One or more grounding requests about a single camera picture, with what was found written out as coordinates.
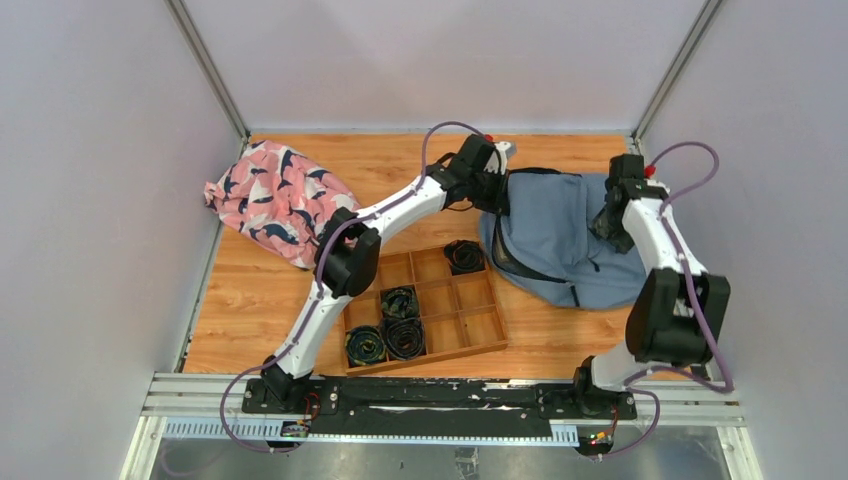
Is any wooden compartment tray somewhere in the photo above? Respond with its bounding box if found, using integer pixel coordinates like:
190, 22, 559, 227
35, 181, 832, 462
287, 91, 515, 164
341, 246, 508, 376

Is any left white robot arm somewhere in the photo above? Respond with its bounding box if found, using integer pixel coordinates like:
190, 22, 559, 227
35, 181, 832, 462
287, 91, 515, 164
260, 133, 516, 413

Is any aluminium rail frame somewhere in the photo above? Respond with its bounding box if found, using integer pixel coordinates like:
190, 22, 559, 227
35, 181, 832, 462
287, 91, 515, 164
121, 373, 763, 479

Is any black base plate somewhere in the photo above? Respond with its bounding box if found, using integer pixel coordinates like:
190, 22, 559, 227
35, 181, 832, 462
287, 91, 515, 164
241, 376, 637, 438

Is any rolled green belt bottom-left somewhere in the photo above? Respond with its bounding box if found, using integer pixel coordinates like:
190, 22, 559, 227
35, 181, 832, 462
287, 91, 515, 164
344, 325, 388, 367

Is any rolled green belt middle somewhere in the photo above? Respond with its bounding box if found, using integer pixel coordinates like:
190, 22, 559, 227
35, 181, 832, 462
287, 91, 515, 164
380, 285, 420, 319

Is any rolled dark belt bottom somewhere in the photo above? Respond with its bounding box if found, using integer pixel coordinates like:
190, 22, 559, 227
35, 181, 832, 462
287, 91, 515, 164
380, 317, 426, 361

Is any rolled black belt top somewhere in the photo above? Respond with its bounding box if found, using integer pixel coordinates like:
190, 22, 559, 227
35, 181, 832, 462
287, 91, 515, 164
443, 240, 486, 276

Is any pink patterned cloth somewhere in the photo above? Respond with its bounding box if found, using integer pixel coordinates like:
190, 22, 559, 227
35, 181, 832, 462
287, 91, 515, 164
203, 140, 360, 270

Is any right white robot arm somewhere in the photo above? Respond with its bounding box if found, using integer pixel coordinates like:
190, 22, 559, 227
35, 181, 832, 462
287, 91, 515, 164
570, 154, 730, 418

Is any blue grey backpack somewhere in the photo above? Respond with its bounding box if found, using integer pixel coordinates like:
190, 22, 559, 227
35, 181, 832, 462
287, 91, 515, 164
478, 167, 647, 310

